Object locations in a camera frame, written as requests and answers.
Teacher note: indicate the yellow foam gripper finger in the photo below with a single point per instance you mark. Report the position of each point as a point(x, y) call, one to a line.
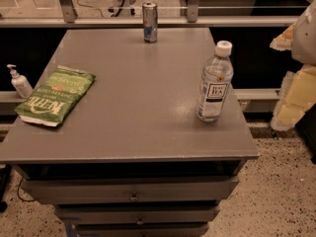
point(297, 95)
point(283, 41)

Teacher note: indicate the clear plastic water bottle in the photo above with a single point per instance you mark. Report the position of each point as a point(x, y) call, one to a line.
point(215, 80)

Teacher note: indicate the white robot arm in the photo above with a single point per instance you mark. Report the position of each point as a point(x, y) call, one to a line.
point(304, 37)

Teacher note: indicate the white pump dispenser bottle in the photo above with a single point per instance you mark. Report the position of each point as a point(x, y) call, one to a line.
point(20, 82)

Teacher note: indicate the grey top drawer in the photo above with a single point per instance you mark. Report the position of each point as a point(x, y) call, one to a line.
point(131, 190)

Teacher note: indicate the grey drawer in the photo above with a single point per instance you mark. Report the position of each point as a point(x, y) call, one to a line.
point(145, 230)
point(141, 214)
point(131, 190)

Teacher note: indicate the silver blue drink can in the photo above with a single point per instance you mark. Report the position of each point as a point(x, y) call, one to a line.
point(150, 21)

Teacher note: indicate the grey middle drawer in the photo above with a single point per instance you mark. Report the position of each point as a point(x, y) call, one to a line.
point(141, 214)

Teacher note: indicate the grey bottom drawer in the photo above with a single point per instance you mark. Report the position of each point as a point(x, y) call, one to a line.
point(145, 230)

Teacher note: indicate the green Kettle chips bag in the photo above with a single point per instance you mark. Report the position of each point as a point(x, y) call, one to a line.
point(53, 100)

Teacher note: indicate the metal railing post right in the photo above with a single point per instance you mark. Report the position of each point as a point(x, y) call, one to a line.
point(192, 11)

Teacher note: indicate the metal railing post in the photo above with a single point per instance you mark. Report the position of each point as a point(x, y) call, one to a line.
point(192, 11)
point(68, 11)

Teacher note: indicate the metal railing post left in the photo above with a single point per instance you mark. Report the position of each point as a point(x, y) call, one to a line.
point(68, 11)

